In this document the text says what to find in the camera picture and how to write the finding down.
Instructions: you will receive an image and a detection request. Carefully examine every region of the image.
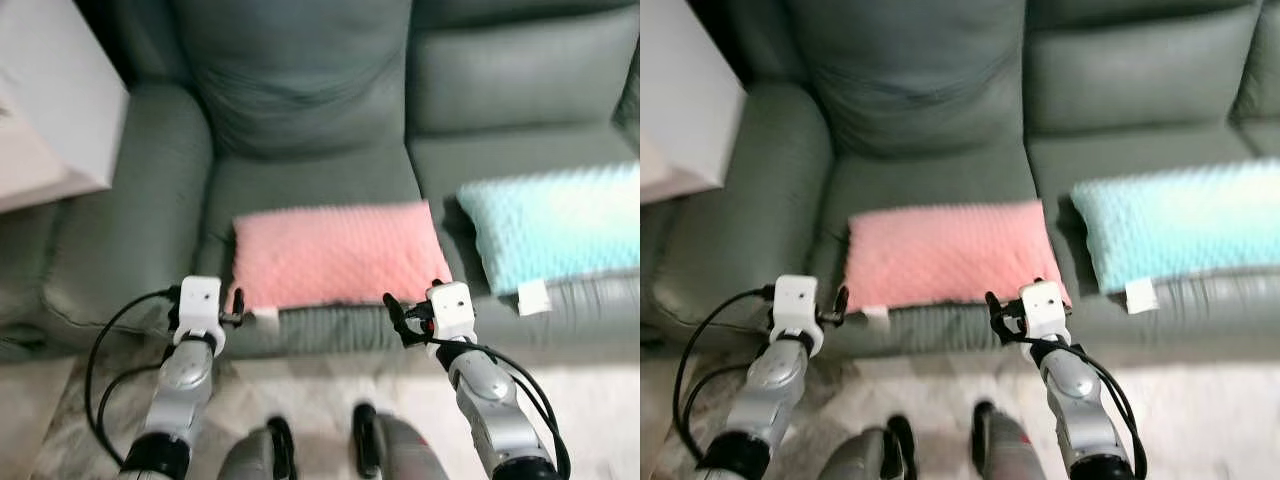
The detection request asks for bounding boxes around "pink dotted pillow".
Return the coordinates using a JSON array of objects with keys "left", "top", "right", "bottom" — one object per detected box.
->
[
  {"left": 843, "top": 198, "right": 1071, "bottom": 321},
  {"left": 230, "top": 200, "right": 454, "bottom": 323}
]

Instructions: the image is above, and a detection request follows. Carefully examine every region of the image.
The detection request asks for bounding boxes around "grey robot leg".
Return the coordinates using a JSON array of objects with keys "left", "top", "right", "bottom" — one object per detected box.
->
[
  {"left": 972, "top": 400, "right": 1051, "bottom": 480},
  {"left": 820, "top": 415, "right": 916, "bottom": 480},
  {"left": 352, "top": 403, "right": 451, "bottom": 480},
  {"left": 218, "top": 415, "right": 299, "bottom": 480}
]

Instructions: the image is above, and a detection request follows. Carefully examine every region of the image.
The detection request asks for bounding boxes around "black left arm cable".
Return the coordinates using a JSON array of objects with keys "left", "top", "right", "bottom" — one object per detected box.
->
[
  {"left": 672, "top": 284, "right": 779, "bottom": 463},
  {"left": 84, "top": 284, "right": 183, "bottom": 466}
]

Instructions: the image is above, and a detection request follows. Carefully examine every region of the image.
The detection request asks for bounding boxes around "grey left robot leg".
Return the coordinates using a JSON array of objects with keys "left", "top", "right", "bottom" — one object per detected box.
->
[
  {"left": 218, "top": 415, "right": 299, "bottom": 480},
  {"left": 820, "top": 415, "right": 916, "bottom": 480}
]

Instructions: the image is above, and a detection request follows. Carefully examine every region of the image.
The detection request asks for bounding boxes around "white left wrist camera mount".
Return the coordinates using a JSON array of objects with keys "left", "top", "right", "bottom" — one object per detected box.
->
[
  {"left": 177, "top": 276, "right": 224, "bottom": 346},
  {"left": 773, "top": 275, "right": 823, "bottom": 351}
]

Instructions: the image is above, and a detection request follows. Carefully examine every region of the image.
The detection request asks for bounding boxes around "cyan dotted pillow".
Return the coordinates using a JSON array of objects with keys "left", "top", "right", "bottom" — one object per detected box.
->
[
  {"left": 456, "top": 163, "right": 641, "bottom": 319},
  {"left": 1070, "top": 158, "right": 1280, "bottom": 316}
]

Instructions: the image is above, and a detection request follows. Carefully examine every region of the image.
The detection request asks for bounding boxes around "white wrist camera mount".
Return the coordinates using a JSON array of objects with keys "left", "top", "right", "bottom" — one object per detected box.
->
[
  {"left": 773, "top": 275, "right": 823, "bottom": 351},
  {"left": 1018, "top": 281, "right": 1067, "bottom": 343},
  {"left": 177, "top": 276, "right": 224, "bottom": 346},
  {"left": 424, "top": 281, "right": 474, "bottom": 343}
]

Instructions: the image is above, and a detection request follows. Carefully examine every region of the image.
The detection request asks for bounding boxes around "white box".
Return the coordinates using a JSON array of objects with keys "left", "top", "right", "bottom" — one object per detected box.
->
[
  {"left": 640, "top": 0, "right": 747, "bottom": 206},
  {"left": 0, "top": 0, "right": 131, "bottom": 214}
]

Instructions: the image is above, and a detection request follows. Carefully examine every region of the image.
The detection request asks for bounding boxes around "grey right robot leg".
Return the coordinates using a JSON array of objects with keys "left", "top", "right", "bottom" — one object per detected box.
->
[
  {"left": 352, "top": 403, "right": 451, "bottom": 480},
  {"left": 972, "top": 400, "right": 1051, "bottom": 480}
]

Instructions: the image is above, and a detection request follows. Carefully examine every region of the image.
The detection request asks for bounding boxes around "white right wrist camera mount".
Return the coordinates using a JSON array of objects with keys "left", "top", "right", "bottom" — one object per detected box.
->
[
  {"left": 1018, "top": 281, "right": 1067, "bottom": 343},
  {"left": 424, "top": 281, "right": 474, "bottom": 343}
]

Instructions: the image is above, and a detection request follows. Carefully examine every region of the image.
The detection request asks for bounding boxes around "green leather sofa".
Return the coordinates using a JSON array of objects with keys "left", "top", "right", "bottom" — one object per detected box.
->
[
  {"left": 0, "top": 0, "right": 641, "bottom": 363},
  {"left": 640, "top": 0, "right": 1280, "bottom": 363}
]

